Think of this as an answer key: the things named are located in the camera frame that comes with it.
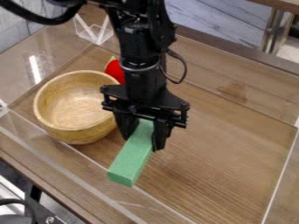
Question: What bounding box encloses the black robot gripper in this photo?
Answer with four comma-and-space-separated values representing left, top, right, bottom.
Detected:
99, 69, 190, 151

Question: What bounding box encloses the green rectangular stick block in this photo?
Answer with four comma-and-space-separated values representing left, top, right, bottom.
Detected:
106, 120, 153, 187

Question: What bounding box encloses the brown wooden bowl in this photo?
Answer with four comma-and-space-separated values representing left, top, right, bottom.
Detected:
31, 70, 118, 144

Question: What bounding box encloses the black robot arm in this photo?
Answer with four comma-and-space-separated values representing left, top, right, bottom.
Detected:
0, 0, 189, 151

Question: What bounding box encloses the red toy strawberry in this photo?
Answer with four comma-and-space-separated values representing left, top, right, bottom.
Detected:
103, 56, 125, 84

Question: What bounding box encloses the clear acrylic front barrier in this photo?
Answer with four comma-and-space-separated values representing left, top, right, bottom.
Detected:
0, 101, 194, 224

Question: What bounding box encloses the metal table leg background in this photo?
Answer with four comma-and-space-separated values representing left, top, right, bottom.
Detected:
261, 9, 294, 55

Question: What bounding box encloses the clear acrylic corner bracket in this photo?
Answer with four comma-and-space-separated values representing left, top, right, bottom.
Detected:
73, 15, 113, 46

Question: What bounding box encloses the black table frame leg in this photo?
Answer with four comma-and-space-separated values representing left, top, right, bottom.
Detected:
23, 185, 66, 224

